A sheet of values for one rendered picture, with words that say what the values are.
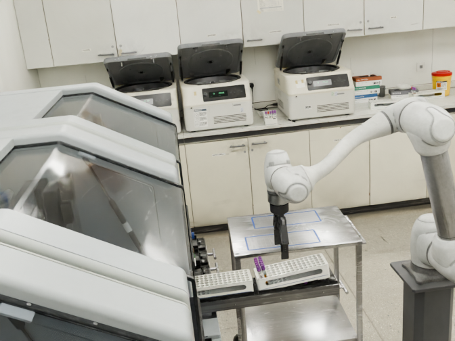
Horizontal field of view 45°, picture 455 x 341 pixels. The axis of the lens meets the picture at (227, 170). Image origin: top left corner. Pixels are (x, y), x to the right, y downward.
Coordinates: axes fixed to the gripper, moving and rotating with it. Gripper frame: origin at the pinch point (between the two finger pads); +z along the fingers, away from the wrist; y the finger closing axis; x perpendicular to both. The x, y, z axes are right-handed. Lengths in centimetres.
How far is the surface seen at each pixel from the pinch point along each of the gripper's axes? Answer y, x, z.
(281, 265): 2.9, -0.2, 9.2
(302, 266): -1.9, -8.2, 8.1
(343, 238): 30.2, -35.6, 13.9
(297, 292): -6.2, -4.6, 17.3
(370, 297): 103, -76, 95
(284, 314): 56, -11, 68
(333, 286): -6.2, -19.6, 16.6
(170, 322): -116, 42, -47
